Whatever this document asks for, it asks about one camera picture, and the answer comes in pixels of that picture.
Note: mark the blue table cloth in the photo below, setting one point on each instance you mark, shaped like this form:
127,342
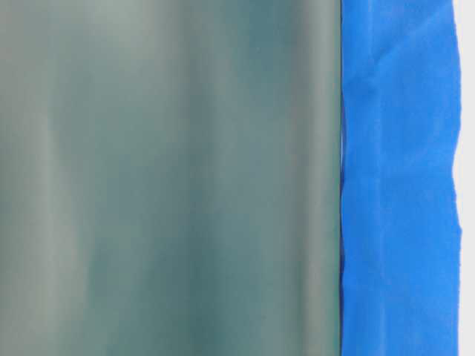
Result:
400,229

